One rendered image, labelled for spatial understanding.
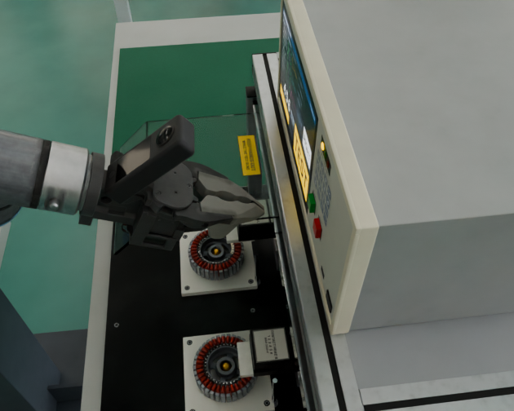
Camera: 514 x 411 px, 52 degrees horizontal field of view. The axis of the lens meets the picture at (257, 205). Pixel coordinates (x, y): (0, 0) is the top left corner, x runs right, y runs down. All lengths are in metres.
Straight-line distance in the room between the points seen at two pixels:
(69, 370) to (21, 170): 1.38
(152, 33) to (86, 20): 1.66
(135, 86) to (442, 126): 1.12
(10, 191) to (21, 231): 1.73
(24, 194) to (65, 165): 0.05
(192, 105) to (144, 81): 0.18
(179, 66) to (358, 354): 1.17
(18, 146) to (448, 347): 0.52
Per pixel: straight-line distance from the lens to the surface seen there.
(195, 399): 0.97
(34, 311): 2.07
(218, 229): 0.64
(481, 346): 0.68
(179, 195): 0.60
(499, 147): 0.58
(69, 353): 1.93
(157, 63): 1.65
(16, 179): 0.58
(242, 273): 1.07
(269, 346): 0.90
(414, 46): 0.70
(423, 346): 0.66
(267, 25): 1.80
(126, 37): 1.79
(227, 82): 1.55
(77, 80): 2.96
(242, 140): 0.91
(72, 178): 0.58
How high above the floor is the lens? 1.69
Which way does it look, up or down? 50 degrees down
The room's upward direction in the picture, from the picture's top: straight up
